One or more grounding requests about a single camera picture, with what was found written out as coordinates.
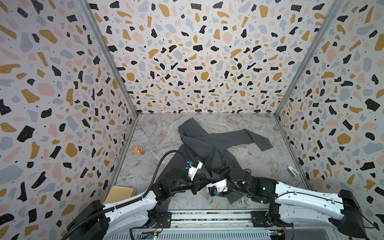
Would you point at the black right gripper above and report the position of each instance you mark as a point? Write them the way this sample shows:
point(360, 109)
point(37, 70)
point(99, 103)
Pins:
point(222, 173)

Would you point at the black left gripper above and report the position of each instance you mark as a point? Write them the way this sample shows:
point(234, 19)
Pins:
point(195, 186)

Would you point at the dark grey zip jacket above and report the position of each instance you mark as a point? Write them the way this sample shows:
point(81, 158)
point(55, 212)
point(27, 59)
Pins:
point(212, 151)

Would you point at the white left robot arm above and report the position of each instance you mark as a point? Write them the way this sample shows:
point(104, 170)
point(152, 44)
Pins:
point(98, 222)

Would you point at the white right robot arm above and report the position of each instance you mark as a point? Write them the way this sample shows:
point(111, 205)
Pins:
point(290, 206)

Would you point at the small white clip object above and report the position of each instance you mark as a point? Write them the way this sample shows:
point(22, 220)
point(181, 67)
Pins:
point(293, 171)

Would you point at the pink yellow small toy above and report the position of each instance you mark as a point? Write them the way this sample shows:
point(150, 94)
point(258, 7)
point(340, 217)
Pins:
point(138, 150)

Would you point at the beige kitchen scale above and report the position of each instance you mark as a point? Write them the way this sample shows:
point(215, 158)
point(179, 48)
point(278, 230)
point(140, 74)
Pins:
point(118, 194)

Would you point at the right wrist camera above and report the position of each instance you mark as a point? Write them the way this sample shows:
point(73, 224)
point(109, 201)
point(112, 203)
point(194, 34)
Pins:
point(218, 188)

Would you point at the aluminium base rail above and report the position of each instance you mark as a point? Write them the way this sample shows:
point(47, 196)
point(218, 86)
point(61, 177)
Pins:
point(229, 225)

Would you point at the left corner aluminium post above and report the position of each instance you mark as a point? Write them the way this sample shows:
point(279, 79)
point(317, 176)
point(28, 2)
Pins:
point(84, 6)

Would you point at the corner aluminium post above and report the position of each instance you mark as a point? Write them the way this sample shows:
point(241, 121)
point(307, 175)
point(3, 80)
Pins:
point(84, 6)
point(331, 14)

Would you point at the right corner aluminium post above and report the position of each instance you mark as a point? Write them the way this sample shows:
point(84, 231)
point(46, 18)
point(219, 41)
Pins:
point(331, 14)

